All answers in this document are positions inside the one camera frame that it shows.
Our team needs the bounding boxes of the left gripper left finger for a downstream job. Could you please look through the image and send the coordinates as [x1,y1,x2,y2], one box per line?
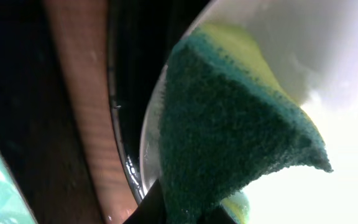
[124,180,167,224]

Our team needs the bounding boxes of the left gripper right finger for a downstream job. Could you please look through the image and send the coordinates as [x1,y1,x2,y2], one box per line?
[203,206,236,224]

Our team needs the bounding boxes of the green yellow sponge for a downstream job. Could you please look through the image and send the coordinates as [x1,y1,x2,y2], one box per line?
[158,22,332,223]

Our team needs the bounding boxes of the white plate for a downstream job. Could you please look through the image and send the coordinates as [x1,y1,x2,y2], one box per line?
[139,0,358,224]

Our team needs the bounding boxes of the black round tray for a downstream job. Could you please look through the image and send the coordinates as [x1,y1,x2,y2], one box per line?
[107,0,209,203]

